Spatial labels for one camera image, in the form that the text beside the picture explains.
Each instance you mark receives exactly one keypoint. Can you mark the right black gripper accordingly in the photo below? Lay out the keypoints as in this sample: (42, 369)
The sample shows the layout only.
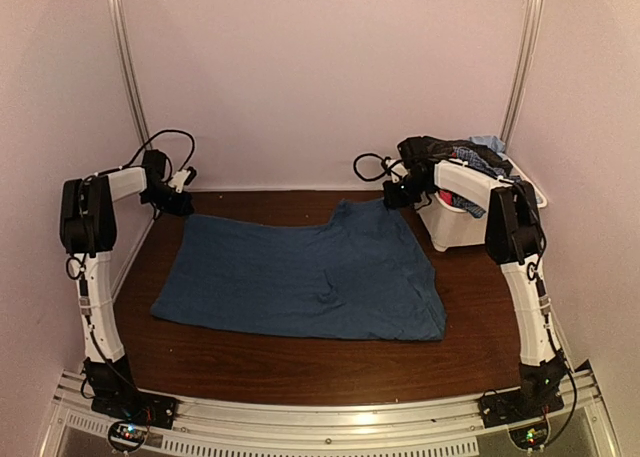
(393, 200)

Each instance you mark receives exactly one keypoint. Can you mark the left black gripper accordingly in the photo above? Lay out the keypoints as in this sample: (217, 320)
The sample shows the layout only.
(185, 202)

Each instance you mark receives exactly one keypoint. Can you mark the blue polo shirt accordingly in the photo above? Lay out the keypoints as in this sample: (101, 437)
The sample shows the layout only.
(360, 276)

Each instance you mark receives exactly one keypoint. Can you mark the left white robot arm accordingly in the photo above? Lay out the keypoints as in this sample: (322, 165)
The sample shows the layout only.
(88, 234)

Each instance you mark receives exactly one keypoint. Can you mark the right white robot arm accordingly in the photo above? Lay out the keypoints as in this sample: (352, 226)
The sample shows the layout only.
(514, 238)

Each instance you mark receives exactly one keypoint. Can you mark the white plastic laundry bin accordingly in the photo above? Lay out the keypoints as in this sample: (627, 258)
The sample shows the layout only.
(449, 226)

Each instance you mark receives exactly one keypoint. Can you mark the black garment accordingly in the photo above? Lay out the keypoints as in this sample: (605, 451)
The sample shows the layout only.
(442, 149)

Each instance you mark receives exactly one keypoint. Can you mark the red garment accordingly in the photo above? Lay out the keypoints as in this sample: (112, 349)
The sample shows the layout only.
(446, 197)

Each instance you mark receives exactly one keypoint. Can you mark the blue checkered shirt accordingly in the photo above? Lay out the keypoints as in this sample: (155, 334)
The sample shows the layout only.
(478, 164)

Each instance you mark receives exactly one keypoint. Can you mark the light blue garment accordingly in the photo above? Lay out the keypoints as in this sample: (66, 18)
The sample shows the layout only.
(490, 141)

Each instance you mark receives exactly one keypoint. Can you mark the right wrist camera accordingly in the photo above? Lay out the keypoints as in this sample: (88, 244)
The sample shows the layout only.
(394, 169)

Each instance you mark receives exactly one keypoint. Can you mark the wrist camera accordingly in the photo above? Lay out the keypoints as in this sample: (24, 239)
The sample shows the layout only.
(394, 169)
(182, 178)

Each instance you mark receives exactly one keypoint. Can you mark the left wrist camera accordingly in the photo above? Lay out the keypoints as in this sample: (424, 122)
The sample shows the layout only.
(182, 178)

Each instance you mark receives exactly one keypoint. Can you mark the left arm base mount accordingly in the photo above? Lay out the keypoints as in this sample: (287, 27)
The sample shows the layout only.
(116, 395)

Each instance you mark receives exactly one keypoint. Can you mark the left aluminium corner post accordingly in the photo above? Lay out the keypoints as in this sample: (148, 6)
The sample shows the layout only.
(132, 91)

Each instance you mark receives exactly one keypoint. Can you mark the aluminium corner post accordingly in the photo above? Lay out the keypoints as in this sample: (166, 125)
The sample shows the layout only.
(132, 91)
(527, 47)

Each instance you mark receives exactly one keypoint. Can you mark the front aluminium rail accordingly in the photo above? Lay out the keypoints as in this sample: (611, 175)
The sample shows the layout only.
(441, 427)

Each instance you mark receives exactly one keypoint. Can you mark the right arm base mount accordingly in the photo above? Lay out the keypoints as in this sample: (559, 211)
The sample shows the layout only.
(538, 393)

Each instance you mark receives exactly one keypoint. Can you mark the right aluminium corner post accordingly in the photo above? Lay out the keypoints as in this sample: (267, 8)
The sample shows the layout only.
(527, 47)

